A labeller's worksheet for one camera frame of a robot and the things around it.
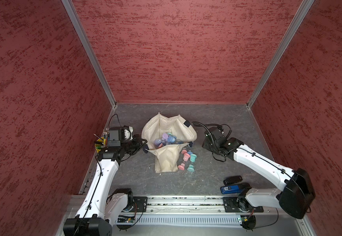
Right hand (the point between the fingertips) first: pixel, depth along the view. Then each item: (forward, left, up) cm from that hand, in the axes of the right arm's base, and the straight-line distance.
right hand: (205, 146), depth 83 cm
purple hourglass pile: (+7, +29, -6) cm, 31 cm away
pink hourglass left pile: (-3, +12, -9) cm, 15 cm away
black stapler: (-16, -14, -11) cm, 24 cm away
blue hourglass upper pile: (+1, +9, -9) cm, 12 cm away
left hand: (-1, +33, +8) cm, 34 cm away
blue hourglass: (+7, +19, -2) cm, 20 cm away
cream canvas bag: (-5, +23, -3) cm, 24 cm away
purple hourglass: (+9, +24, -3) cm, 26 cm away
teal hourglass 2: (-9, +9, -9) cm, 15 cm away
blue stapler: (-21, -13, -8) cm, 26 cm away
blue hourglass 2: (+7, +21, -1) cm, 22 cm away
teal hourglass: (+14, +22, -7) cm, 27 cm away
